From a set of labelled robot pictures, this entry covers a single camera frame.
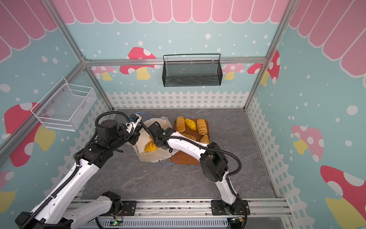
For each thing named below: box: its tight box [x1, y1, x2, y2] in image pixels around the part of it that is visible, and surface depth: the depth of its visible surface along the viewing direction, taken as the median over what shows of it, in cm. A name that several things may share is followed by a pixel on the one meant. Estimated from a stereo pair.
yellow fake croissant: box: [184, 118, 197, 131], surface depth 108 cm
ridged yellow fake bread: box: [176, 115, 186, 133], surface depth 109 cm
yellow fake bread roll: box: [196, 118, 208, 136], surface depth 107 cm
